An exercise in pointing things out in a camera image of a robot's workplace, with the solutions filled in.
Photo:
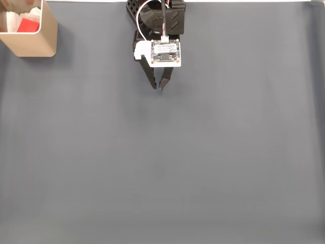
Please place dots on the red cube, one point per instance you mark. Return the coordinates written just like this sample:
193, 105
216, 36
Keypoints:
29, 25

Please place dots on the beige rounded box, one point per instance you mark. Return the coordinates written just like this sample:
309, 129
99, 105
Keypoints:
35, 43

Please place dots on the dark grey-blue mat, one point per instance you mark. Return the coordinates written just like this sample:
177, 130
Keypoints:
162, 152

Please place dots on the white crumpled paper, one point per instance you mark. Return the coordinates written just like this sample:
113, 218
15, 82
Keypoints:
11, 19

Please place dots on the camera board on white mount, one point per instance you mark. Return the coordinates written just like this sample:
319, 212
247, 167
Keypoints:
165, 52

